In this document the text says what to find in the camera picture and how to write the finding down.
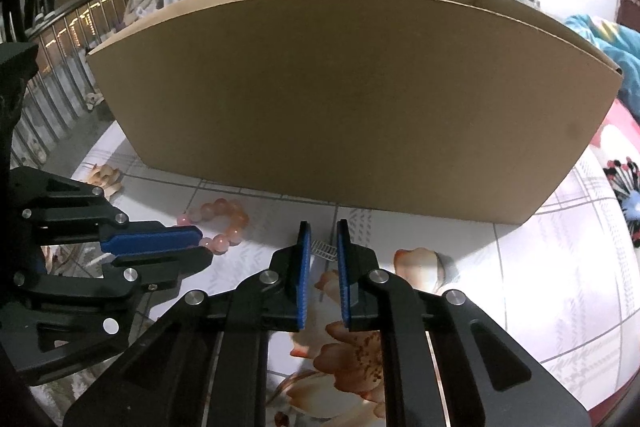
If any metal railing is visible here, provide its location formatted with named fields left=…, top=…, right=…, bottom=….
left=10, top=0, right=139, bottom=168

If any small silver clip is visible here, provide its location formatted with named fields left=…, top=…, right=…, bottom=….
left=310, top=241, right=339, bottom=261

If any pink bead bracelet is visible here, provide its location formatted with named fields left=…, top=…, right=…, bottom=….
left=176, top=198, right=250, bottom=255

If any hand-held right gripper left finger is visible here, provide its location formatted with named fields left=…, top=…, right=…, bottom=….
left=62, top=220, right=313, bottom=427

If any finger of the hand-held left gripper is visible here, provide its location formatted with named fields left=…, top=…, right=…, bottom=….
left=15, top=248, right=214, bottom=359
left=10, top=171, right=204, bottom=256

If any brown cardboard box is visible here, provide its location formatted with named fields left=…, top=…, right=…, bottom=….
left=86, top=0, right=623, bottom=227

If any pink printed bed cover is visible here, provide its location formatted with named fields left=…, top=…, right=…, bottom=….
left=590, top=107, right=640, bottom=249

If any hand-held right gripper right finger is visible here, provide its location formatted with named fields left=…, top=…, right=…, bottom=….
left=336, top=219, right=587, bottom=427

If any blue printed blanket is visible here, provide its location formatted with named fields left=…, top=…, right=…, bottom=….
left=565, top=13, right=640, bottom=108

